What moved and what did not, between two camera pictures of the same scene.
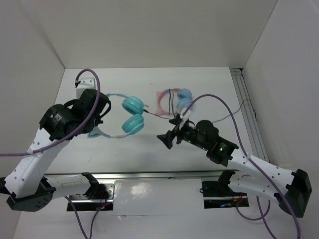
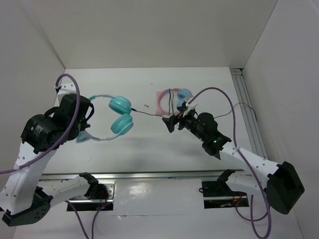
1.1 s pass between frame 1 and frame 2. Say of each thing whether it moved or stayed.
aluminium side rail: stayed
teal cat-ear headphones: moved
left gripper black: moved
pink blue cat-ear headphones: stayed
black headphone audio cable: moved
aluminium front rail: stayed
